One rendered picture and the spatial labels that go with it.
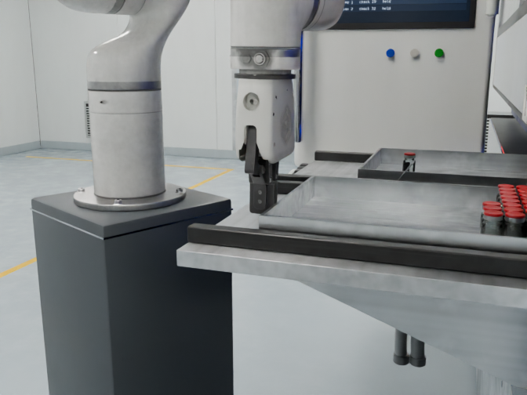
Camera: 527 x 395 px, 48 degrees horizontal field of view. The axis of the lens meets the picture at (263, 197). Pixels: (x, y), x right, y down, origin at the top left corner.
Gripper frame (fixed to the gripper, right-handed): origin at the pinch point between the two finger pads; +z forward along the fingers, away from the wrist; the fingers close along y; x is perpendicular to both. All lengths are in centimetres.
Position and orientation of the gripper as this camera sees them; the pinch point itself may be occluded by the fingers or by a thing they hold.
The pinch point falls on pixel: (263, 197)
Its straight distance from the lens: 74.8
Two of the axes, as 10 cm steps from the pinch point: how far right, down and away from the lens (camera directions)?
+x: -9.5, -0.9, 3.1
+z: -0.1, 9.7, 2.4
